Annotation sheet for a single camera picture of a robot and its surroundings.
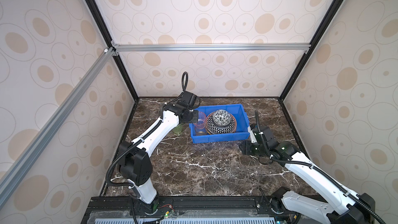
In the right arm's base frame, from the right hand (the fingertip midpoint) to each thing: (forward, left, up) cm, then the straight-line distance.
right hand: (243, 146), depth 79 cm
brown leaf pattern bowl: (+22, +9, -5) cm, 24 cm away
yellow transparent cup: (+15, +22, -10) cm, 29 cm away
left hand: (+15, +23, +8) cm, 29 cm away
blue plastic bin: (+16, -4, -10) cm, 19 cm away
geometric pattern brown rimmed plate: (+17, +15, -10) cm, 25 cm away
